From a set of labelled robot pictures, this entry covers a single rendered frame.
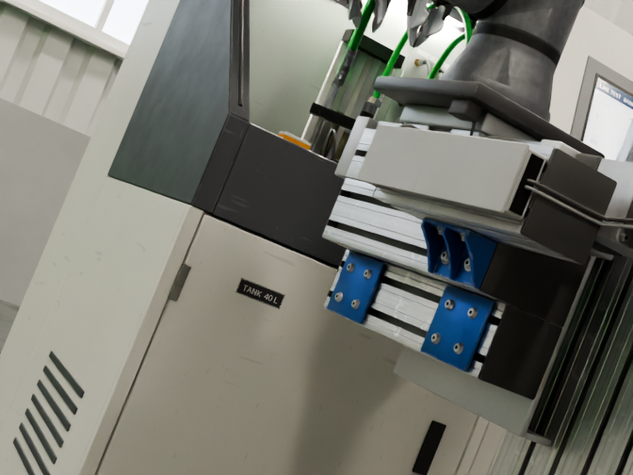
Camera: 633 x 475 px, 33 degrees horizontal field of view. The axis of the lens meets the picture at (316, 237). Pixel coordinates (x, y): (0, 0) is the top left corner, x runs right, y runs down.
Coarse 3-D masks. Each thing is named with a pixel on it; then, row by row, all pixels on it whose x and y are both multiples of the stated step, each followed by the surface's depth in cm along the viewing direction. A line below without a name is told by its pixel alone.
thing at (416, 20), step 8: (416, 0) 197; (424, 0) 196; (416, 8) 197; (424, 8) 195; (408, 16) 197; (416, 16) 196; (424, 16) 194; (408, 24) 197; (416, 24) 195; (408, 32) 197; (416, 32) 197
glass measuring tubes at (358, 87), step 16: (352, 32) 230; (368, 48) 232; (384, 48) 234; (336, 64) 233; (352, 64) 234; (368, 64) 236; (384, 64) 238; (400, 64) 236; (352, 80) 233; (368, 80) 234; (320, 96) 232; (336, 96) 234; (352, 96) 236; (368, 96) 237; (352, 112) 234; (320, 128) 231; (336, 128) 233; (320, 144) 234; (336, 144) 235
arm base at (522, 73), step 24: (480, 24) 135; (480, 48) 132; (504, 48) 131; (528, 48) 131; (552, 48) 132; (456, 72) 132; (480, 72) 130; (504, 72) 130; (528, 72) 130; (552, 72) 134; (528, 96) 130
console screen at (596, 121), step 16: (592, 64) 236; (592, 80) 236; (608, 80) 238; (624, 80) 241; (592, 96) 235; (608, 96) 238; (624, 96) 240; (576, 112) 233; (592, 112) 235; (608, 112) 237; (624, 112) 240; (576, 128) 232; (592, 128) 235; (608, 128) 237; (624, 128) 239; (592, 144) 234; (608, 144) 236
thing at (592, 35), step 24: (576, 24) 236; (600, 24) 239; (576, 48) 235; (600, 48) 239; (624, 48) 242; (576, 72) 234; (624, 72) 241; (552, 96) 230; (576, 96) 234; (552, 120) 230; (504, 432) 199; (480, 456) 198
